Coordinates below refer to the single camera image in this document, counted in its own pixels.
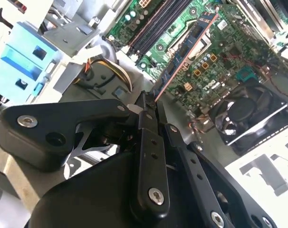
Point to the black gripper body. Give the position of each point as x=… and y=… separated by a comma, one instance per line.
x=98, y=194

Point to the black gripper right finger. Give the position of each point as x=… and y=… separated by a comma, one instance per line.
x=205, y=178

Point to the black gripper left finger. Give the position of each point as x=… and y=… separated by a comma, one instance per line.
x=39, y=133

